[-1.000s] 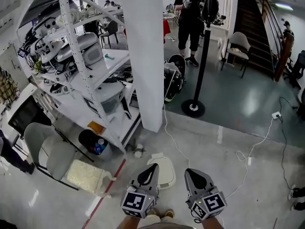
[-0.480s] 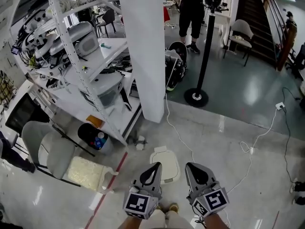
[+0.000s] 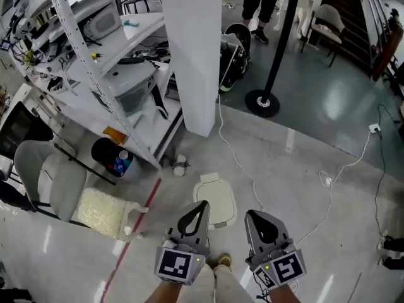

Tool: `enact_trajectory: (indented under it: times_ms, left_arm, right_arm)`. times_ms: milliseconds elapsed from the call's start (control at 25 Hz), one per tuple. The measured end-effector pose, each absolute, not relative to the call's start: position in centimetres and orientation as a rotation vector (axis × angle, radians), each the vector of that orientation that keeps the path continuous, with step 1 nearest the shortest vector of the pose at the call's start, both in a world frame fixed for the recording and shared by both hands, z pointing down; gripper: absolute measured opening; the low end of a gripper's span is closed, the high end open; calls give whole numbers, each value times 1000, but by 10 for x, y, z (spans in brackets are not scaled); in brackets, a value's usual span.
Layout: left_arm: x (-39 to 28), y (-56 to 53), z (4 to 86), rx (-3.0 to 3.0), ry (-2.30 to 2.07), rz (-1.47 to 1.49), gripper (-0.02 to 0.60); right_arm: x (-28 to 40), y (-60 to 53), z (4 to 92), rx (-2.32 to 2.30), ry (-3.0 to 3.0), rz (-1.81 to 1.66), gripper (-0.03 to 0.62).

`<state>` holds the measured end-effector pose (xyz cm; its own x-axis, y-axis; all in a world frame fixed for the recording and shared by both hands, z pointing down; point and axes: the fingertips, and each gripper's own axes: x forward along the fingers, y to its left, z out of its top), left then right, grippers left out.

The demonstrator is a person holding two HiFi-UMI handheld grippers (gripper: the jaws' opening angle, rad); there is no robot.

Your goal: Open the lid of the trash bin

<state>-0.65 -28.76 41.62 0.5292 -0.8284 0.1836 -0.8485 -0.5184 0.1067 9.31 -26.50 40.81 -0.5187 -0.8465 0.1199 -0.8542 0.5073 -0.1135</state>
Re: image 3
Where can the grey padded chair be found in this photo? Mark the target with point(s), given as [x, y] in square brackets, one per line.
[60, 181]

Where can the white paper cup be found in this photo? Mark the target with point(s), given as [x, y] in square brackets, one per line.
[123, 154]

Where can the white lidded clear container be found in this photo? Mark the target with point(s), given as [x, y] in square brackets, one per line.
[132, 80]

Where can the white microwave oven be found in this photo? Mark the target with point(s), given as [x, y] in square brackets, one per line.
[101, 17]

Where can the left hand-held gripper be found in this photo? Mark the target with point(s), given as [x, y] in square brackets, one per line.
[176, 264]

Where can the beige armchair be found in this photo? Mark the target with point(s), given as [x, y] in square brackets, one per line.
[328, 24]

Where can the person's beige trousers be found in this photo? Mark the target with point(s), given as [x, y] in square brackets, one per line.
[227, 286]

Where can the black pole stand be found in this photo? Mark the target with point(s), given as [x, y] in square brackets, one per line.
[277, 58]

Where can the white metal shelf rack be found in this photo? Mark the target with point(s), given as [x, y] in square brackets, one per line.
[85, 58]

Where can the red floor tape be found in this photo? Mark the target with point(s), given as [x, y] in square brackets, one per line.
[135, 229]

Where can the teal small tool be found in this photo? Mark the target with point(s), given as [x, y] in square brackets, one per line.
[131, 24]

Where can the person's brown shoe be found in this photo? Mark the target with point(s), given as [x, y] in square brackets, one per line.
[224, 260]

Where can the white power strip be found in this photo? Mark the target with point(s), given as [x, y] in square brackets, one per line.
[375, 128]

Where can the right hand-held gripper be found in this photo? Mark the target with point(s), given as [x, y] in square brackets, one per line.
[285, 265]

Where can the black mesh chair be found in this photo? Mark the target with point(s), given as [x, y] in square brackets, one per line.
[19, 128]

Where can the black open bag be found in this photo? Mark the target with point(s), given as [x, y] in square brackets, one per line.
[233, 62]

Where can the orange box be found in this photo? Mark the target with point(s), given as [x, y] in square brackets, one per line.
[115, 135]

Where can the black open waste bin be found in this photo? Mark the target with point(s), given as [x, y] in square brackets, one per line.
[105, 153]

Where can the wooden staircase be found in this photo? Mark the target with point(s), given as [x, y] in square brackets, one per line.
[350, 17]

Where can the person's left forearm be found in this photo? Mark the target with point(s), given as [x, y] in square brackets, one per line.
[164, 292]

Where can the blue crumpled packet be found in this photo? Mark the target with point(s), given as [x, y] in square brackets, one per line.
[120, 164]

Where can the person's right forearm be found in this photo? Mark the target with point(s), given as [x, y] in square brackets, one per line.
[282, 295]

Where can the white power adapters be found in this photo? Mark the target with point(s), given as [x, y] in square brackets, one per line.
[180, 166]

